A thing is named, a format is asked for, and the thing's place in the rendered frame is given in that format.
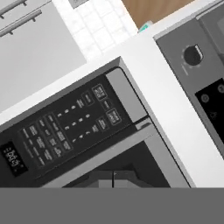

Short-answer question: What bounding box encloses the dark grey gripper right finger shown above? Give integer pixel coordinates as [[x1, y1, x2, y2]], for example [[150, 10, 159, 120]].
[[113, 170, 154, 189]]

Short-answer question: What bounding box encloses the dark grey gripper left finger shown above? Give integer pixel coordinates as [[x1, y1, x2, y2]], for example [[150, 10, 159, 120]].
[[64, 170, 114, 189]]

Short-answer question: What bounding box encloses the grey-framed microwave door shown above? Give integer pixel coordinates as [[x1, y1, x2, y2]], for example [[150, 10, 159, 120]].
[[40, 116, 197, 189]]

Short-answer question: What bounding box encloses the black and grey microwave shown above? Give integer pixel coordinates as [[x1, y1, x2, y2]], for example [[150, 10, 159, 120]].
[[0, 56, 197, 189]]

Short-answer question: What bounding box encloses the grey oven with black panel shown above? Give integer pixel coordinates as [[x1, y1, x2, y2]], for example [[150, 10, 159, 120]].
[[153, 0, 224, 161]]

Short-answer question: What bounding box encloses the pale grey drawer front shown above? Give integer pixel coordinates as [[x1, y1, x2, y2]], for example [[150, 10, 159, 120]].
[[0, 1, 88, 114], [0, 0, 53, 30]]

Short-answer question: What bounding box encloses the black round oven knob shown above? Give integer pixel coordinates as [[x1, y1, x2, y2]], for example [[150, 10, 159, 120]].
[[182, 44, 205, 67]]

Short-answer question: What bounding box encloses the small teal object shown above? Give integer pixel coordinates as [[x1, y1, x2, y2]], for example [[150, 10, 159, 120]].
[[137, 20, 154, 34]]

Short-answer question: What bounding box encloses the grey bar drawer handle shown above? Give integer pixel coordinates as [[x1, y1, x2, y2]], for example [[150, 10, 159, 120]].
[[0, 0, 28, 19], [0, 9, 43, 39]]

